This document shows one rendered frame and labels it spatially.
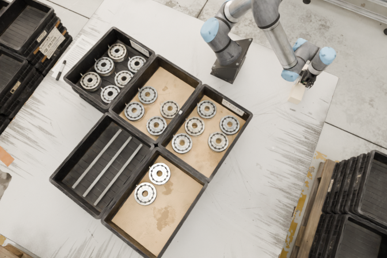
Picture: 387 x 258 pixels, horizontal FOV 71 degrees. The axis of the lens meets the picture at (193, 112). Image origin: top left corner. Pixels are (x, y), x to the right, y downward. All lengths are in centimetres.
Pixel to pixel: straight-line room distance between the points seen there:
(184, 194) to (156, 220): 17
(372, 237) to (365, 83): 138
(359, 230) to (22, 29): 265
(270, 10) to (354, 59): 193
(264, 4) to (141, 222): 106
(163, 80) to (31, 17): 128
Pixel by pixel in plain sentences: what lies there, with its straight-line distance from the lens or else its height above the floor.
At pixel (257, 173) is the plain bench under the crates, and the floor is 70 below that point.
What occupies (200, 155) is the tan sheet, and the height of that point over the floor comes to 83.
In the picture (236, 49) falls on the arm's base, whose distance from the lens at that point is 153.
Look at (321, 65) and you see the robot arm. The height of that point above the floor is 104.
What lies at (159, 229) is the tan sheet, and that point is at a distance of 135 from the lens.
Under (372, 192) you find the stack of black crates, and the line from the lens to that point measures 203.
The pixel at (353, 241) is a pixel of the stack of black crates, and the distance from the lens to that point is 207.
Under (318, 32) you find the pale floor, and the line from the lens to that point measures 299.
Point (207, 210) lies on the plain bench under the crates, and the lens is 148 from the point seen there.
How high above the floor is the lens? 217
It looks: 70 degrees down
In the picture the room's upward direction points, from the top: 4 degrees clockwise
